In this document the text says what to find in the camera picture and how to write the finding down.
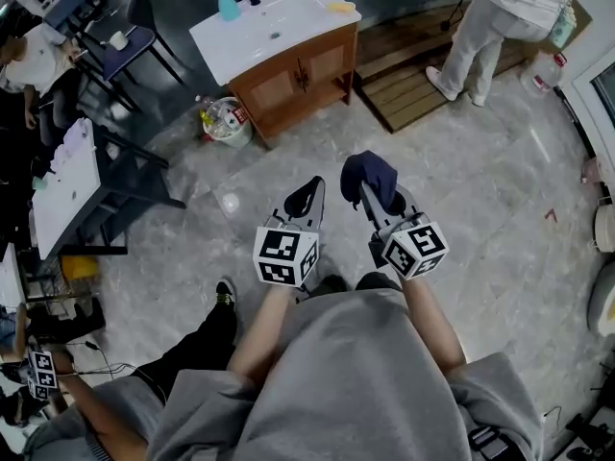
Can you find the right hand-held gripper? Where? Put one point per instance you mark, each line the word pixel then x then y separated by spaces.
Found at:
pixel 415 250

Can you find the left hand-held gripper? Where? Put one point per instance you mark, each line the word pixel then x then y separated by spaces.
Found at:
pixel 283 252

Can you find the dark blue cloth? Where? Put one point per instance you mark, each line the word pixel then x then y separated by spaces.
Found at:
pixel 367 173

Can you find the wooden cabinet door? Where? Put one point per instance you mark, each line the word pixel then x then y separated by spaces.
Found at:
pixel 271 94
pixel 323 63

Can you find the person's left forearm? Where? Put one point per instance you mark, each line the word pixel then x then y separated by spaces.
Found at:
pixel 264 329

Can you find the person's right forearm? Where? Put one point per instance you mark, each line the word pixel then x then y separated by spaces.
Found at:
pixel 430 320

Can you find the brown wooden cabinet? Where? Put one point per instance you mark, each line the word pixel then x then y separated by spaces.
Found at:
pixel 298 84

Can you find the person's black shoe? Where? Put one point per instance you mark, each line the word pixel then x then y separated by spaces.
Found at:
pixel 331 283
pixel 377 280

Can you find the white bucket with bottles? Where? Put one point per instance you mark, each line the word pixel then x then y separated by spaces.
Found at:
pixel 230 125

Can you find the wooden slatted platform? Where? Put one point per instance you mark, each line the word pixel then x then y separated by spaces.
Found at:
pixel 399 75

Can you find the red floor scrap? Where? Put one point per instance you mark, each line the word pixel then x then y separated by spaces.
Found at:
pixel 551 215

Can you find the white sink top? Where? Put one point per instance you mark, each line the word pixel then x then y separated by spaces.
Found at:
pixel 269 31

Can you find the person's grey shirt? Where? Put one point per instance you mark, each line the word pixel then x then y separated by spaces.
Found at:
pixel 346 392

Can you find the yellow sponge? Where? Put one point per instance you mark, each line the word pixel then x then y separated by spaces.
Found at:
pixel 341 7

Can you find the clear plastic water jug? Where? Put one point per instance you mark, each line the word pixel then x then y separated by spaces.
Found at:
pixel 545 75

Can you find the teal spray bottle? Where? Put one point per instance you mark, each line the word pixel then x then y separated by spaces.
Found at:
pixel 228 5

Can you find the black tripod stand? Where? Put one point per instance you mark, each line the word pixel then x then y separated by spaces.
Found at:
pixel 459 3

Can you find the white round appliance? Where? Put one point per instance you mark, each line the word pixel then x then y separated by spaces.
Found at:
pixel 606 226

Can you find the white toilet bowl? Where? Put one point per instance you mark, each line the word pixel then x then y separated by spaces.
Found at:
pixel 604 300

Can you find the dark blue chair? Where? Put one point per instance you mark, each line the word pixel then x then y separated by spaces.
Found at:
pixel 130 46

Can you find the yellow box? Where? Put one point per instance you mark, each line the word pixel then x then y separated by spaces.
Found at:
pixel 79 267

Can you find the white cup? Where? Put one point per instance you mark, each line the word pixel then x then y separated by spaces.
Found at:
pixel 117 40

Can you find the white window frame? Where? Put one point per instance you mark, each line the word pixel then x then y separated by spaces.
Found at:
pixel 593 99

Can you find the white table with black frame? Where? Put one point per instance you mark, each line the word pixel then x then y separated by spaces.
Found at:
pixel 67 185

